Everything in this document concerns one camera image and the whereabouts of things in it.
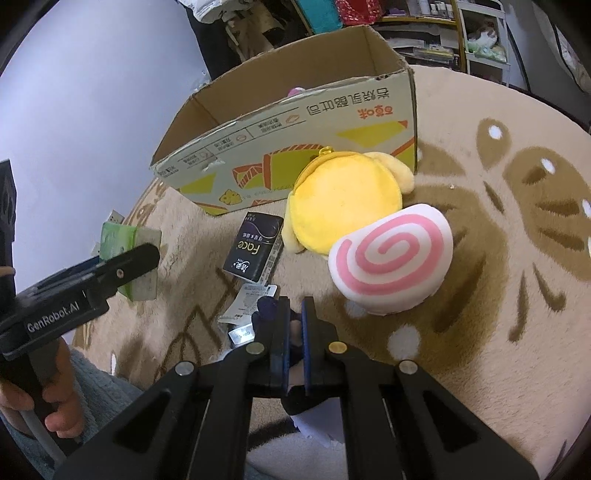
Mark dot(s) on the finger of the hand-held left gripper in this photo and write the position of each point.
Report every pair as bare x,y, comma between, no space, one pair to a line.
131,263

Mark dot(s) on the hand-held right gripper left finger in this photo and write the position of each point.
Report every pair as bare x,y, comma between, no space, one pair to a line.
282,350

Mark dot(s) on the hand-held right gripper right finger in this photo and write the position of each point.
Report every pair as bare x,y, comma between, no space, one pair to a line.
306,350

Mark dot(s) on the green tissue pack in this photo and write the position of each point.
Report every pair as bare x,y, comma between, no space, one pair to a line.
115,237

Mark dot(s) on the dark purple plush toy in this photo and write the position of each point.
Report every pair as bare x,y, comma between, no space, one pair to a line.
295,401

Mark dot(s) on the person's left hand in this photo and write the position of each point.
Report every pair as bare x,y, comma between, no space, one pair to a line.
64,406

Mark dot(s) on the small silver packet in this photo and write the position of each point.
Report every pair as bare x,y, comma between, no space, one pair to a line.
241,336

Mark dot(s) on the white power strip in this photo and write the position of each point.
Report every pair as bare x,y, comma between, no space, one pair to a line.
114,217

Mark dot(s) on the white paper receipt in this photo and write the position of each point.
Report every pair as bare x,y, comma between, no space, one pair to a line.
244,304

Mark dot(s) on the black tissue pack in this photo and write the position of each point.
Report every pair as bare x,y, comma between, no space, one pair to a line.
251,249

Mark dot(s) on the pink swirl plush pillow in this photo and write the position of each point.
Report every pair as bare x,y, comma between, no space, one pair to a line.
392,258

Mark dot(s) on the yellow round plush toy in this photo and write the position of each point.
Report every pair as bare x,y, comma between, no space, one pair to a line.
341,203

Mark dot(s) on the beige patterned fleece blanket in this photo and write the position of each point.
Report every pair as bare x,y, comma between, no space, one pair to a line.
485,258

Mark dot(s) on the printed cardboard box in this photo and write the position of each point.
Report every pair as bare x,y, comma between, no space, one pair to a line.
323,120

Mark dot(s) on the pink plush toy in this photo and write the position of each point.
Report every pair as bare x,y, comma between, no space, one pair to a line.
295,91

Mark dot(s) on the teal box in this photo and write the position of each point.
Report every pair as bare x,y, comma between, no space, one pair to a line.
318,14

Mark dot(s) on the white metal shelf rack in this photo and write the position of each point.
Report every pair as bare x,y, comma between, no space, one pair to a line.
480,64

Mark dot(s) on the red patterned cloth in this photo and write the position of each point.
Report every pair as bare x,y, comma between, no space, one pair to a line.
358,11

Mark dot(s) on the white and brown plush toy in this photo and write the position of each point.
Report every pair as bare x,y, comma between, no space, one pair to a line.
482,39

